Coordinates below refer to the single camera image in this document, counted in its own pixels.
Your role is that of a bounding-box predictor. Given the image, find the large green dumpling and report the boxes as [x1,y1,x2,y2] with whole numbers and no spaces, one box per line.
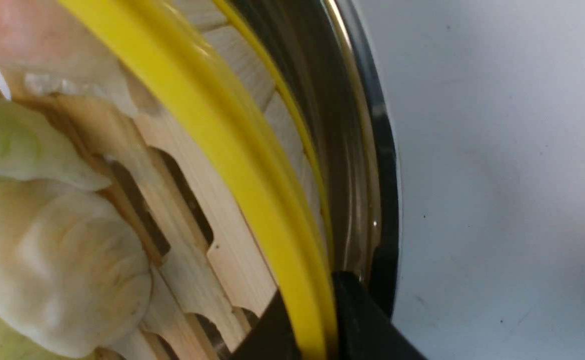
[0,98,112,192]

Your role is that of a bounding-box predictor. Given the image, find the yellow-rimmed bamboo steamer basket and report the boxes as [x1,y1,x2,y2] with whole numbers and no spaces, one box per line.
[0,0,339,360]

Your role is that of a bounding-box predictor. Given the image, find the stainless steel pot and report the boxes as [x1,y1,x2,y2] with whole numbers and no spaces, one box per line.
[232,0,402,318]

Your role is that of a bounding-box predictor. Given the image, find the white dumpling right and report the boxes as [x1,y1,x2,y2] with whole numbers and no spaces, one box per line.
[0,180,153,359]

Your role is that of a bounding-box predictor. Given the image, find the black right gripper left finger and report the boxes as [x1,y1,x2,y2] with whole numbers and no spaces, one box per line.
[230,291,302,360]

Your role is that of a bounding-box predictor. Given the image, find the pink dumpling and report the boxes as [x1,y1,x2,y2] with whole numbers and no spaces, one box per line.
[0,0,139,117]

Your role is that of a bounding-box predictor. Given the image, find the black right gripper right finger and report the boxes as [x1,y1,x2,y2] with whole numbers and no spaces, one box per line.
[331,271,426,360]

